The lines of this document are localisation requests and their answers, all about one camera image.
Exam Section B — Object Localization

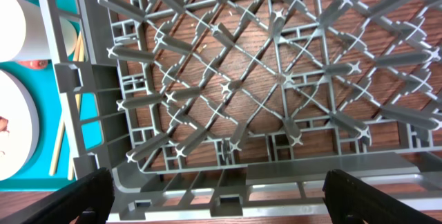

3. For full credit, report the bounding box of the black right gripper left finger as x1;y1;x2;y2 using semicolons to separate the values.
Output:
1;168;115;224

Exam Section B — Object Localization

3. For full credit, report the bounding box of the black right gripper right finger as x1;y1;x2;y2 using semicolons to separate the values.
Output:
323;169;441;224

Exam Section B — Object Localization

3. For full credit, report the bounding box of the white paper cup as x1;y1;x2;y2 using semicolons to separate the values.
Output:
0;0;79;62

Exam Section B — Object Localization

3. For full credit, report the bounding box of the grey dishwasher rack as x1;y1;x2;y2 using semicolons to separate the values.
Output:
39;0;441;222

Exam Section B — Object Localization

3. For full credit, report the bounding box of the left wooden chopstick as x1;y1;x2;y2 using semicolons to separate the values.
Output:
48;33;85;176

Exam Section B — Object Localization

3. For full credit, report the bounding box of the white plate with peanuts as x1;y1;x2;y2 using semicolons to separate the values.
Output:
1;70;40;180

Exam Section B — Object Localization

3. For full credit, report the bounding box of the teal plastic tray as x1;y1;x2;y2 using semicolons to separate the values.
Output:
1;0;102;192

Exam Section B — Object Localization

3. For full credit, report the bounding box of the orange carrot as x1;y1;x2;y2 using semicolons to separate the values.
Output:
17;60;48;71

